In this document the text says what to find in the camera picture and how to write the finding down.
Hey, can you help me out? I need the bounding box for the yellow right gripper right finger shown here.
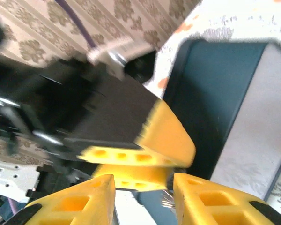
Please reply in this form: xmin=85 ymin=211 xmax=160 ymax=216
xmin=173 ymin=172 xmax=281 ymax=225

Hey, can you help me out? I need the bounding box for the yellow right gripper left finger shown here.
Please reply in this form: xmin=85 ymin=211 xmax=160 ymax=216
xmin=4 ymin=174 xmax=117 ymax=225

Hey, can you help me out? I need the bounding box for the dark blue patterned box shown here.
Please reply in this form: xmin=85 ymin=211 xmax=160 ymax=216
xmin=113 ymin=38 xmax=281 ymax=225

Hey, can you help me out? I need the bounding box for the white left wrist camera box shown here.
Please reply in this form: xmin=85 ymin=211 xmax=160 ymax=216
xmin=87 ymin=37 xmax=155 ymax=80

